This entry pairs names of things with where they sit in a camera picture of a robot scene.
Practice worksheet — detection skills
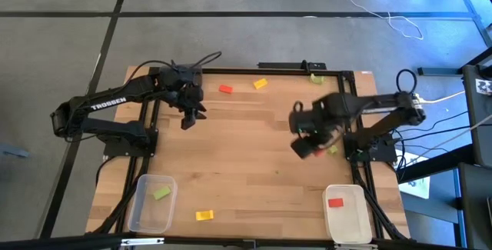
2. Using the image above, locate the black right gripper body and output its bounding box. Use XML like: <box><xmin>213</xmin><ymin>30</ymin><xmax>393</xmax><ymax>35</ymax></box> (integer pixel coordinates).
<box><xmin>290</xmin><ymin>126</ymin><xmax>341</xmax><ymax>161</ymax></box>

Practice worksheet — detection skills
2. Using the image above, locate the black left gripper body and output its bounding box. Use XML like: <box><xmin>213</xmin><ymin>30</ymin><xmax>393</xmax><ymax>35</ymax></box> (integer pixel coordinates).
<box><xmin>168</xmin><ymin>82</ymin><xmax>205</xmax><ymax>113</ymax></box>

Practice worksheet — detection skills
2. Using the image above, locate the black mounting bar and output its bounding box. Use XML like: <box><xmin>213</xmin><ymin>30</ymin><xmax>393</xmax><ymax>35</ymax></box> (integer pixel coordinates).
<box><xmin>257</xmin><ymin>61</ymin><xmax>327</xmax><ymax>71</ymax></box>

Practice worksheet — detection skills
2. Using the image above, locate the white plastic bin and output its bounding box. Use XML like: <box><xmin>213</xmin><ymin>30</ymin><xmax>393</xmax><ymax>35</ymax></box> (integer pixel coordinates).
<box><xmin>321</xmin><ymin>183</ymin><xmax>374</xmax><ymax>245</ymax></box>

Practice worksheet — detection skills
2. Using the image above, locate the clear plastic container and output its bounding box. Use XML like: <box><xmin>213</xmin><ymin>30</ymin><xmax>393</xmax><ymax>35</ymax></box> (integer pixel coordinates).
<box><xmin>127</xmin><ymin>173</ymin><xmax>178</xmax><ymax>235</ymax></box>

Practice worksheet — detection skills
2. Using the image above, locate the white paper sheet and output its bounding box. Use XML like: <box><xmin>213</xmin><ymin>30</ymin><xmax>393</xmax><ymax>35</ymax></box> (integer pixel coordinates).
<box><xmin>399</xmin><ymin>152</ymin><xmax>431</xmax><ymax>200</ymax></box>

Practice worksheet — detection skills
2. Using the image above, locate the dark grey table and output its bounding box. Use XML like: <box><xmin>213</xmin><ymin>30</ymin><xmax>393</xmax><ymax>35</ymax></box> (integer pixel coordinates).
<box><xmin>460</xmin><ymin>63</ymin><xmax>492</xmax><ymax>168</ymax></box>
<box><xmin>456</xmin><ymin>163</ymin><xmax>492</xmax><ymax>250</ymax></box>

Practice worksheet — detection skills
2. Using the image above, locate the grey floor object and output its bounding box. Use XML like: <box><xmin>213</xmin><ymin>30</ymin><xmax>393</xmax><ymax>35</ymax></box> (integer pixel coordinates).
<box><xmin>0</xmin><ymin>142</ymin><xmax>31</xmax><ymax>159</ymax></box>

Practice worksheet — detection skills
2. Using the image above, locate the fiducial marker tag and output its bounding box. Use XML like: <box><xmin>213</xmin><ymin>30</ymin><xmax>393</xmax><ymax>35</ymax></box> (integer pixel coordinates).
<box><xmin>475</xmin><ymin>78</ymin><xmax>492</xmax><ymax>96</ymax></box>

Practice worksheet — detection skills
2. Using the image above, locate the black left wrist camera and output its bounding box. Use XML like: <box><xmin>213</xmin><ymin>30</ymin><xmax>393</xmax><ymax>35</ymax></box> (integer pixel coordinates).
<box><xmin>160</xmin><ymin>64</ymin><xmax>203</xmax><ymax>88</ymax></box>

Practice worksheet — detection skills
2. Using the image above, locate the black table frame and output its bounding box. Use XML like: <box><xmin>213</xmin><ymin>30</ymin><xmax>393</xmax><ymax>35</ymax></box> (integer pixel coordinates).
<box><xmin>99</xmin><ymin>67</ymin><xmax>408</xmax><ymax>243</ymax></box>

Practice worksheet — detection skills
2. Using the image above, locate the silver bracket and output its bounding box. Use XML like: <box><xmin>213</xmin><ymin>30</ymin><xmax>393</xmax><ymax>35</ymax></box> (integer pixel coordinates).
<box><xmin>120</xmin><ymin>237</ymin><xmax>165</xmax><ymax>246</ymax></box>

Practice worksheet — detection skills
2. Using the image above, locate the black cable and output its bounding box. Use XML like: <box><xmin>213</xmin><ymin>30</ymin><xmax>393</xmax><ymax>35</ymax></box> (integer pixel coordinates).
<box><xmin>392</xmin><ymin>110</ymin><xmax>470</xmax><ymax>135</ymax></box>
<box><xmin>398</xmin><ymin>125</ymin><xmax>474</xmax><ymax>143</ymax></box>

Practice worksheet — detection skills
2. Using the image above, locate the grey cable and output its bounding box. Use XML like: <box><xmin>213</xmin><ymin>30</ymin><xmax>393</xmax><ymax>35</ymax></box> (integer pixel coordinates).
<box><xmin>406</xmin><ymin>113</ymin><xmax>492</xmax><ymax>166</ymax></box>

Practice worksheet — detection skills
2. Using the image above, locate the white power cable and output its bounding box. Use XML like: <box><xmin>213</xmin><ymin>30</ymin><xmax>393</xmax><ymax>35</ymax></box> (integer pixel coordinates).
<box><xmin>417</xmin><ymin>90</ymin><xmax>467</xmax><ymax>105</ymax></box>

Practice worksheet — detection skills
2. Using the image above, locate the white floor cable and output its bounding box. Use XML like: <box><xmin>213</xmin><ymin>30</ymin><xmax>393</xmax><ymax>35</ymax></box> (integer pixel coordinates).
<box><xmin>317</xmin><ymin>0</ymin><xmax>424</xmax><ymax>42</ymax></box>

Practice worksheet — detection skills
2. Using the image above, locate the black overhead gantry frame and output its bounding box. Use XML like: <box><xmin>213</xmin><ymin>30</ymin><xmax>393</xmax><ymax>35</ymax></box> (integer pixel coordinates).
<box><xmin>0</xmin><ymin>232</ymin><xmax>492</xmax><ymax>250</ymax></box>

